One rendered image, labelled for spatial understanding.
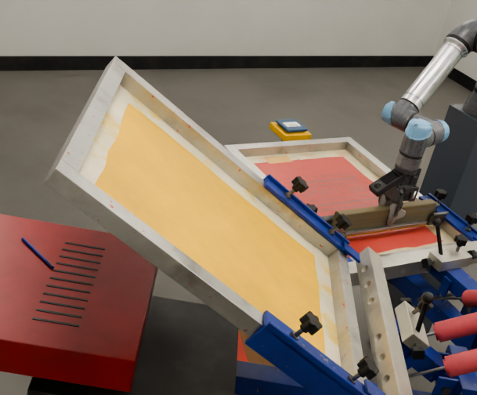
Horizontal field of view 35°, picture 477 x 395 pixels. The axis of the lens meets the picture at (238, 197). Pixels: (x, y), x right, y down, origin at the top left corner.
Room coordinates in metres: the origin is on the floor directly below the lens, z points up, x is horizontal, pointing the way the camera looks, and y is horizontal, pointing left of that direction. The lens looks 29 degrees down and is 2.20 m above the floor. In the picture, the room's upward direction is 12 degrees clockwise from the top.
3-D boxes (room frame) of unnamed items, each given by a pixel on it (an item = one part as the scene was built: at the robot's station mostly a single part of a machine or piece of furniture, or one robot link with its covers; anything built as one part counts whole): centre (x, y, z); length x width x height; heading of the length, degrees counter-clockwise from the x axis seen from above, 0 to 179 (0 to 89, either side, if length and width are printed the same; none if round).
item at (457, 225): (2.33, -0.73, 0.97); 0.30 x 0.05 x 0.07; 34
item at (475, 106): (2.88, -0.87, 1.25); 0.15 x 0.15 x 0.10
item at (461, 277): (1.90, -0.68, 1.02); 0.17 x 0.06 x 0.05; 34
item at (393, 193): (2.21, -0.51, 1.15); 0.09 x 0.08 x 0.12; 124
